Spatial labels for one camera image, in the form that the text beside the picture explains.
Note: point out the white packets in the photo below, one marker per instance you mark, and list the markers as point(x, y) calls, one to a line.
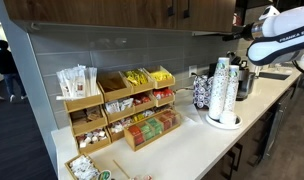
point(117, 105)

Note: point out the person in dark clothes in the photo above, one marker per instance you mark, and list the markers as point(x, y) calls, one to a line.
point(7, 66)

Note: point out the wooden stir stick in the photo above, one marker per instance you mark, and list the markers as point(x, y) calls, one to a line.
point(121, 169)

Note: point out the green round lid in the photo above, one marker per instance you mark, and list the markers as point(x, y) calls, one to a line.
point(104, 175)

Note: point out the white wrapped stirrer bundle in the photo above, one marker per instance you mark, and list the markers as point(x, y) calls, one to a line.
point(77, 81)

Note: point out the red packets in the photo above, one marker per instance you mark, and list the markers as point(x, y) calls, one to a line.
point(162, 92)
point(142, 99)

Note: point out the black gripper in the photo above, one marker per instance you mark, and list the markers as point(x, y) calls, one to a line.
point(242, 32)

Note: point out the yellow stick packets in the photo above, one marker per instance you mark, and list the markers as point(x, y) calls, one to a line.
point(136, 77)

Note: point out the dark lower cabinet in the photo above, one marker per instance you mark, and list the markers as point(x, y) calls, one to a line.
point(258, 146)

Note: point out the brown packets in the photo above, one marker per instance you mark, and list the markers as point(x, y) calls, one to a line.
point(87, 114)

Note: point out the bright yellow sweetener packets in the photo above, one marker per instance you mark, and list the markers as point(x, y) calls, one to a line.
point(160, 75)

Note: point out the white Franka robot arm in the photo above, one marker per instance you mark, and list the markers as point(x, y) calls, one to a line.
point(285, 33)

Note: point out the wooden tea box clear lid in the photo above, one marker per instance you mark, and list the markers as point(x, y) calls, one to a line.
point(152, 131)

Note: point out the wooden organizer bin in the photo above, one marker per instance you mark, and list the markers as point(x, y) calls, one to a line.
point(144, 106)
point(115, 95)
point(165, 83)
point(142, 88)
point(93, 147)
point(83, 102)
point(165, 100)
point(120, 115)
point(116, 135)
point(88, 126)

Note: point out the low wooden packet box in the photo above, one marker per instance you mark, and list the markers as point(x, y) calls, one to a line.
point(68, 166)

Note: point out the white round cup tray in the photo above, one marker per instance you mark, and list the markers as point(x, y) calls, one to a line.
point(212, 121)

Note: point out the white wall outlet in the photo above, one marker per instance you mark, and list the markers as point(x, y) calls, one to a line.
point(192, 69)

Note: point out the creamer cups pile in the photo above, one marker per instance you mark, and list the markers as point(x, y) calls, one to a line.
point(90, 137)

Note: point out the tall printed paper cup stack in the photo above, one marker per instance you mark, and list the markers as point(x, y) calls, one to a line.
point(218, 90)

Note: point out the wooden upper cabinet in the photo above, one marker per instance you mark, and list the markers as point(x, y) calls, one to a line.
point(92, 11)

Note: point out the white sugar packet pile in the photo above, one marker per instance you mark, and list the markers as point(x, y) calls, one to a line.
point(82, 168)

